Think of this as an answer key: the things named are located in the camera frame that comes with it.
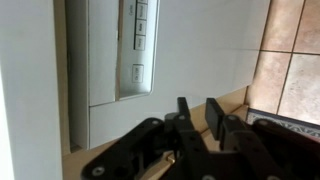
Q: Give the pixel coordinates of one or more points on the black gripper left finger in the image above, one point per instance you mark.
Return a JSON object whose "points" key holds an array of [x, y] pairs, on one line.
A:
{"points": [[173, 150]]}

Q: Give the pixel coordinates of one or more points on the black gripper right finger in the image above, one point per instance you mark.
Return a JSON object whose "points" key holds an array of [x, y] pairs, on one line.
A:
{"points": [[253, 150]]}

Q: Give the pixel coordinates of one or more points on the on off dishwasher button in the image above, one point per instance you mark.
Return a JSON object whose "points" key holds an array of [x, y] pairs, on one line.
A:
{"points": [[137, 73]]}

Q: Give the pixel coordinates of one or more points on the white dishwasher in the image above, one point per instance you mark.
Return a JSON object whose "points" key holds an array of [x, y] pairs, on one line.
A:
{"points": [[200, 50]]}

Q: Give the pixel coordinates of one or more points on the grey dishwasher cycle button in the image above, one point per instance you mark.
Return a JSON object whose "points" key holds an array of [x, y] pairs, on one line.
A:
{"points": [[142, 11], [140, 42], [141, 26]]}

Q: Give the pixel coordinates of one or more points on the patterned floor rug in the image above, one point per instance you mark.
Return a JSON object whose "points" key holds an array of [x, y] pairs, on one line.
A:
{"points": [[293, 123]]}

